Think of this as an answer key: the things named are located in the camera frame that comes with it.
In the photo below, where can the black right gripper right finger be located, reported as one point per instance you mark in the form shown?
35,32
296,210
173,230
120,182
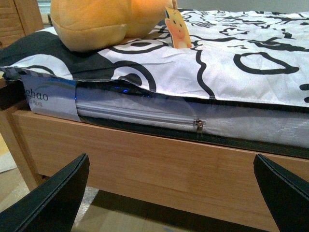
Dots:
285,194

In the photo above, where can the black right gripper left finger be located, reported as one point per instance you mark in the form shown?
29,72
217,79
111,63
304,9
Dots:
53,205

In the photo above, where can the orange plush toy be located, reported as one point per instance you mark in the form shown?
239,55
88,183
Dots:
88,25

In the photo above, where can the plastic-wrapped white mattress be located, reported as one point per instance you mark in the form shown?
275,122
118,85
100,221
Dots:
122,104

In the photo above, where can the black and white bedsheet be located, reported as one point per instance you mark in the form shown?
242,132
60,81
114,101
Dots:
255,57

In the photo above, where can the wooden wardrobe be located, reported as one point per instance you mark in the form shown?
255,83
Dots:
18,18

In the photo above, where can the cartoon paper hang tag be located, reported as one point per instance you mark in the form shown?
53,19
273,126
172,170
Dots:
177,29

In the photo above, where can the wooden bed frame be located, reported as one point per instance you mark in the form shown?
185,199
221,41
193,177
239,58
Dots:
201,174

